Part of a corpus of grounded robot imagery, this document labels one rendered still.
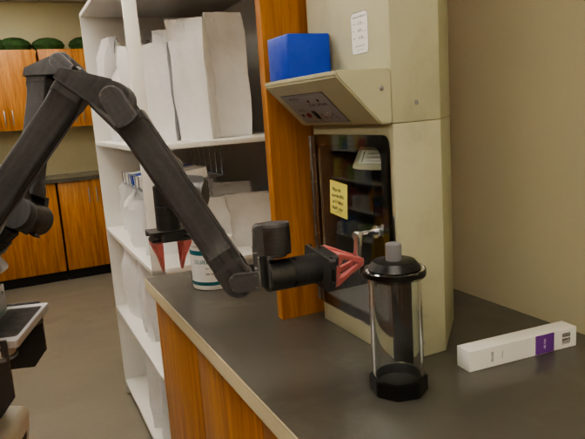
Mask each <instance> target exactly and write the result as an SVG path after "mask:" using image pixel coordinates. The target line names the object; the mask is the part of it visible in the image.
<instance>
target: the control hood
mask: <svg viewBox="0 0 585 439"><path fill-rule="evenodd" d="M265 87H266V89H267V90H268V91H269V92H270V93H271V94H272V95H273V96H274V97H275V98H276V99H277V100H278V101H279V102H280V103H281V104H282V105H283V106H284V107H285V108H286V109H287V110H288V111H289V112H290V113H291V114H292V115H293V116H294V117H295V118H296V119H297V120H298V121H299V122H300V123H301V124H302V125H385V124H391V122H392V106H391V84H390V70H388V68H380V69H358V70H336V71H327V72H322V73H317V74H312V75H307V76H303V77H297V78H288V79H284V80H279V81H274V82H269V83H266V84H265ZM319 91H322V92H323V93H324V95H325V96H326V97H327V98H328V99H329V100H330V101H331V102H332V103H333V104H334V105H335V106H336V107H337V108H338V109H339V110H340V111H341V112H342V113H343V114H344V115H345V116H346V117H347V118H348V119H349V120H350V121H351V122H331V123H306V122H305V121H304V120H303V119H302V118H301V117H300V116H299V115H298V114H297V113H296V112H295V111H294V110H293V109H292V108H291V107H290V106H289V105H288V104H287V103H286V102H285V101H284V100H283V99H282V98H281V97H284V96H291V95H298V94H305V93H312V92H319Z"/></svg>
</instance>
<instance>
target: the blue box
mask: <svg viewBox="0 0 585 439"><path fill-rule="evenodd" d="M267 44H268V57H269V69H270V80H271V82H274V81H279V80H284V79H288V78H297V77H303V76H307V75H312V74H317V73H322V72H327V71H331V61H330V45H329V34H328V33H290V34H285V35H282V36H279V37H275V38H272V39H269V40H268V41H267Z"/></svg>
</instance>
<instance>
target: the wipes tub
mask: <svg viewBox="0 0 585 439"><path fill-rule="evenodd" d="M189 251H190V259H191V267H192V282H193V286H194V287H195V288H197V289H199V290H218V289H223V288H222V287H221V285H220V284H219V282H218V280H217V279H216V277H215V276H214V273H213V271H212V270H211V269H210V267H209V266H208V264H207V263H206V261H205V259H204V258H203V256H202V254H201V252H200V251H199V250H198V248H197V246H196V245H195V243H194V242H193V240H192V243H191V246H190V248H189Z"/></svg>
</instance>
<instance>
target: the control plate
mask: <svg viewBox="0 0 585 439"><path fill-rule="evenodd" d="M281 98H282V99H283V100H284V101H285V102H286V103H287V104H288V105H289V106H290V107H291V108H292V109H293V110H294V111H295V112H296V113H297V114H298V115H299V116H300V117H301V118H302V119H303V120H304V121H305V122H306V123H331V122H351V121H350V120H349V119H348V118H347V117H346V116H345V115H344V114H343V113H342V112H341V111H340V110H339V109H338V108H337V107H336V106H335V105H334V104H333V103H332V102H331V101H330V100H329V99H328V98H327V97H326V96H325V95H324V93H323V92H322V91H319V92H312V93H305V94H298V95H291V96H284V97H281ZM315 99H318V100H319V102H317V101H316V100H315ZM306 100H308V101H309V102H310V104H309V103H307V102H306ZM311 111H316V112H317V113H318V114H319V115H320V113H321V112H322V113H323V114H324V116H323V115H322V116H321V117H322V118H317V117H316V116H315V115H314V114H313V113H312V112H311ZM332 111H333V112H334V113H335V115H332ZM326 112H328V113H329V114H330V115H328V116H327V115H326ZM307 113H310V114H311V115H312V116H313V117H312V118H309V117H307V115H306V114H307ZM301 114H304V115H305V117H303V116H302V115H301Z"/></svg>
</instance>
